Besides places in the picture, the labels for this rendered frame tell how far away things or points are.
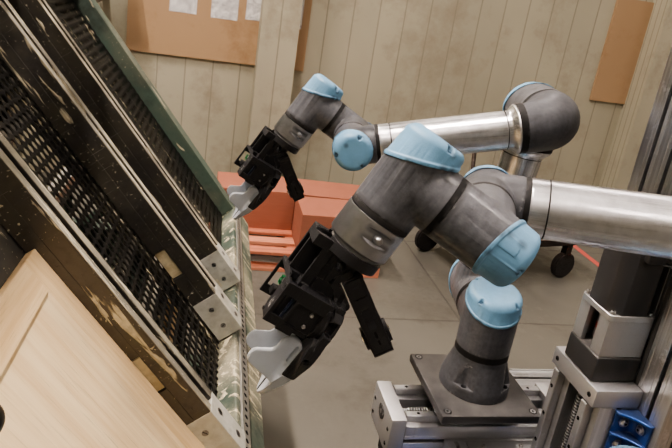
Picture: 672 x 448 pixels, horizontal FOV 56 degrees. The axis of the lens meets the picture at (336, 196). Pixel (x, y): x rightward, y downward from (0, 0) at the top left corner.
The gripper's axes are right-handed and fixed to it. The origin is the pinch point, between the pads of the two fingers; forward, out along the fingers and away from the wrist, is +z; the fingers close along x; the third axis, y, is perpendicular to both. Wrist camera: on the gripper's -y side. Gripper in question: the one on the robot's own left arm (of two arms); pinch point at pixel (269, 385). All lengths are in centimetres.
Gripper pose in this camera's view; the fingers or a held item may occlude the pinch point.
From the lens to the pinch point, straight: 79.0
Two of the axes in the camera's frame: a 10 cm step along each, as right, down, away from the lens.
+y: -7.9, -5.2, -3.2
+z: -5.9, 7.9, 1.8
